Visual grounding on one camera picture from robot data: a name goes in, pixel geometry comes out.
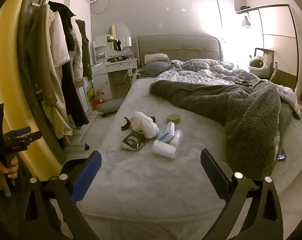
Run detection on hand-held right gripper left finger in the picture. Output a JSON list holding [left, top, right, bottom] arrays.
[[17, 151, 102, 240]]

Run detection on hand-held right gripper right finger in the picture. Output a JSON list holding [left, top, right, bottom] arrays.
[[200, 149, 284, 240]]

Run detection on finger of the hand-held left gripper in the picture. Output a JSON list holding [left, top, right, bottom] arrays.
[[21, 131, 43, 145], [13, 127, 32, 136]]

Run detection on small clear plastic wrapper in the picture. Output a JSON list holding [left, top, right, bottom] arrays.
[[170, 129, 184, 147]]

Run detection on large clear plastic wrapper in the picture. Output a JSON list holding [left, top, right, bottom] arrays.
[[152, 139, 178, 159]]

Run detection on black snack packet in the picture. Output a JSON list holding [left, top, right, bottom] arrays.
[[120, 131, 147, 152]]

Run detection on black curved plastic piece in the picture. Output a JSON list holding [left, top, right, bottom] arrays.
[[120, 117, 131, 132]]

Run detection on blue white tissue pack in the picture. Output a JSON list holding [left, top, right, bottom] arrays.
[[157, 122, 175, 143]]

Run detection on brown tape roll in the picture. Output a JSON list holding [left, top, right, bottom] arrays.
[[166, 114, 181, 125]]

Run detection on white fluffy plush item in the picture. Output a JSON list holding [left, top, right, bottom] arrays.
[[129, 112, 160, 139]]

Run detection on white clothes rack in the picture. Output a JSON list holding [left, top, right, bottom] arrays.
[[30, 0, 101, 152]]

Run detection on beige long garment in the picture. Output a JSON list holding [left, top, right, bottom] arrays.
[[44, 55, 74, 138]]

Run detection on dark long coat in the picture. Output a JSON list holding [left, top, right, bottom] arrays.
[[61, 60, 90, 130]]

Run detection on yellow curtain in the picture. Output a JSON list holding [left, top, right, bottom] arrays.
[[0, 0, 66, 183]]

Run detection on bed with grey sheet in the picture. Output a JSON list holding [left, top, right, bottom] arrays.
[[76, 69, 302, 240]]

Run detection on grey fuzzy blanket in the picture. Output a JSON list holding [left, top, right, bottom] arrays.
[[149, 79, 301, 180]]

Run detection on yellow framed picture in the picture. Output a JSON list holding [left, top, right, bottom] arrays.
[[84, 81, 96, 108]]

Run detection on red box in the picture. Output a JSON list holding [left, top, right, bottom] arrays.
[[92, 97, 105, 110]]

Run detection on grey cushioned stool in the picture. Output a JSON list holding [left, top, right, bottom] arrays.
[[96, 98, 125, 118]]

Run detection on olive knitted cardigan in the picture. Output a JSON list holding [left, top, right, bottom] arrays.
[[26, 4, 59, 108]]

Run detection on white padded jacket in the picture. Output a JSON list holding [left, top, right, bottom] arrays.
[[68, 27, 85, 83]]

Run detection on white t-shirt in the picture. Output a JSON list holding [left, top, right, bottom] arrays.
[[49, 10, 71, 68]]

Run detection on dark green vest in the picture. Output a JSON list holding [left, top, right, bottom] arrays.
[[74, 19, 94, 82]]

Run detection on white vanity table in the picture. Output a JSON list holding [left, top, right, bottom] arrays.
[[92, 35, 139, 105]]

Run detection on blue patterned duvet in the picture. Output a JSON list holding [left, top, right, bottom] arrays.
[[157, 59, 302, 119]]

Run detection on white cat bed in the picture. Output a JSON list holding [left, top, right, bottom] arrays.
[[248, 55, 269, 77]]

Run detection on grey green pillow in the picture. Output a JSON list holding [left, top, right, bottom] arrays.
[[138, 62, 176, 78]]

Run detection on black hanging garment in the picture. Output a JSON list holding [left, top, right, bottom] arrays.
[[48, 1, 77, 51]]

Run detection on round vanity mirror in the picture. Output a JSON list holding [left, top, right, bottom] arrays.
[[106, 23, 132, 52]]

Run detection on beige pillow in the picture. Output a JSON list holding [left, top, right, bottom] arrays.
[[144, 53, 170, 64]]

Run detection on grey padded headboard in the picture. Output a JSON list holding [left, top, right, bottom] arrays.
[[133, 34, 224, 69]]

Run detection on white wardrobe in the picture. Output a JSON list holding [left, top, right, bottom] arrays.
[[237, 4, 301, 90]]

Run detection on white power strip with cable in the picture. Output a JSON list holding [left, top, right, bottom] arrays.
[[124, 66, 137, 85]]

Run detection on air conditioner hose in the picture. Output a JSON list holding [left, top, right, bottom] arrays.
[[90, 0, 115, 15]]

